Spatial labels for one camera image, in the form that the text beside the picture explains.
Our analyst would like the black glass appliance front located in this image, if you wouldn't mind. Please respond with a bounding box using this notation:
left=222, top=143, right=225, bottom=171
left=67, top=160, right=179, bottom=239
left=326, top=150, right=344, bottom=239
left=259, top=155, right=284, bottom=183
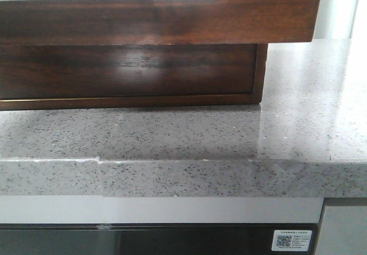
left=1, top=223, right=318, bottom=254

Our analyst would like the dark wooden drawer cabinet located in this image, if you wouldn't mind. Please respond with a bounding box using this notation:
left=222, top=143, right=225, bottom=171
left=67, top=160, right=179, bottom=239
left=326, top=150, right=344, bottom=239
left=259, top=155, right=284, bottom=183
left=1, top=44, right=268, bottom=111

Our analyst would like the wooden drawer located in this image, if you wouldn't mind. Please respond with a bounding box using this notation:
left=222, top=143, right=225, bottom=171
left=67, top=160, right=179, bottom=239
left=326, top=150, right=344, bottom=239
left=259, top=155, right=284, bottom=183
left=1, top=44, right=256, bottom=99
left=1, top=0, right=320, bottom=45

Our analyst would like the white curtain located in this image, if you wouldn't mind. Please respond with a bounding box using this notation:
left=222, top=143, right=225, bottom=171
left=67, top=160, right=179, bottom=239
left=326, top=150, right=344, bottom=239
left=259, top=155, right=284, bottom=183
left=314, top=0, right=366, bottom=41

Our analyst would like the grey cabinet panel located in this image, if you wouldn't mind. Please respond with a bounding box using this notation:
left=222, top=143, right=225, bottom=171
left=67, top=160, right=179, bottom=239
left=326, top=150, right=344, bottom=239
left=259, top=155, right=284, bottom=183
left=315, top=198, right=366, bottom=254

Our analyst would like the white QR code sticker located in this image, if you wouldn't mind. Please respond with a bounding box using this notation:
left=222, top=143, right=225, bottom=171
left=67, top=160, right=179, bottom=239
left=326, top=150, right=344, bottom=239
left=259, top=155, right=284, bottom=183
left=271, top=230, right=313, bottom=252

